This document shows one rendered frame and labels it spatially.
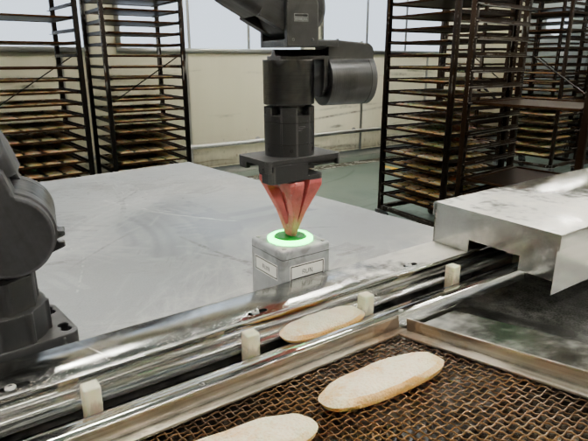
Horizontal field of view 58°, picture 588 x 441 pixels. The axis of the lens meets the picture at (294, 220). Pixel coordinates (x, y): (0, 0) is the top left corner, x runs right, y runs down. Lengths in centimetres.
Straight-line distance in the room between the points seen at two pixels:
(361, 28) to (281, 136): 587
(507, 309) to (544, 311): 4
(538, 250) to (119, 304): 50
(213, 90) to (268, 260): 477
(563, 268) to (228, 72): 492
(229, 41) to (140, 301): 484
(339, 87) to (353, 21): 575
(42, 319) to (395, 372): 37
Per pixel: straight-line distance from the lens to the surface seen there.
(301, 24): 57
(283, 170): 58
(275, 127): 59
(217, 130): 541
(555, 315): 70
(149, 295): 70
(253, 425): 32
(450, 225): 74
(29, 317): 58
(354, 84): 62
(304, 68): 59
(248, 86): 555
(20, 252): 54
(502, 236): 70
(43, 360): 51
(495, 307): 69
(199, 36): 530
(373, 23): 656
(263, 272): 64
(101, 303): 70
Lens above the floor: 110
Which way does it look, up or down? 17 degrees down
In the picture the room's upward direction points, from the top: straight up
